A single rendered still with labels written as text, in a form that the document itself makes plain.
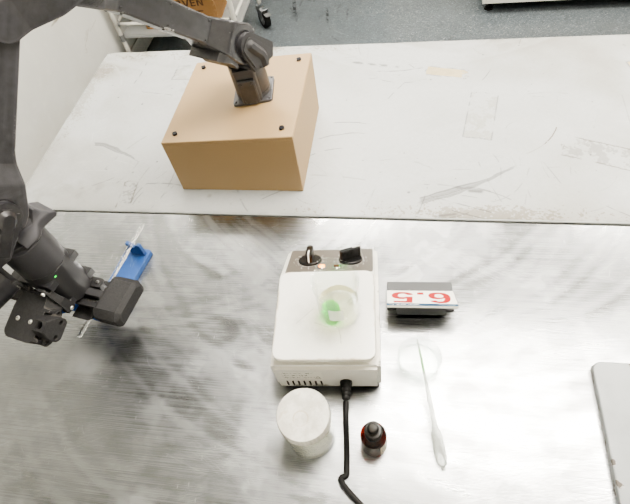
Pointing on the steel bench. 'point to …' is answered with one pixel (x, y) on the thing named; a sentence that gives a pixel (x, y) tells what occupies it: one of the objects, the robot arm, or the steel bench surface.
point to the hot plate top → (356, 348)
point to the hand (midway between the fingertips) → (91, 307)
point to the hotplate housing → (327, 373)
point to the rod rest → (135, 262)
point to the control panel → (331, 257)
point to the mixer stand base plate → (626, 426)
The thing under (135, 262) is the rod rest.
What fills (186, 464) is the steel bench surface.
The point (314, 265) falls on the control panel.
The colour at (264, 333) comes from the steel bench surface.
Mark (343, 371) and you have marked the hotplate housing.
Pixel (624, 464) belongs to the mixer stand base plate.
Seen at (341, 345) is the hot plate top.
